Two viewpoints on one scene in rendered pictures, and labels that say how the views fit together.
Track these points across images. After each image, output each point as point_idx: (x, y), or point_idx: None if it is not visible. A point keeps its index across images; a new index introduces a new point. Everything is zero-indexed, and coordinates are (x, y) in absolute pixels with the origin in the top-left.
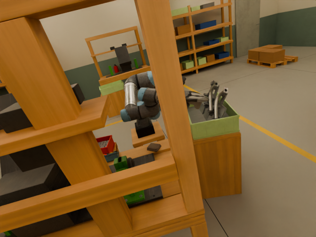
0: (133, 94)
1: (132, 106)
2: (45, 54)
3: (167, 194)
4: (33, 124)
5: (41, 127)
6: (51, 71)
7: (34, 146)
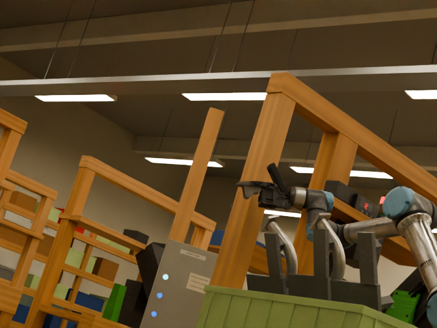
0: (370, 220)
1: (342, 224)
2: (320, 153)
3: None
4: None
5: None
6: (315, 163)
7: None
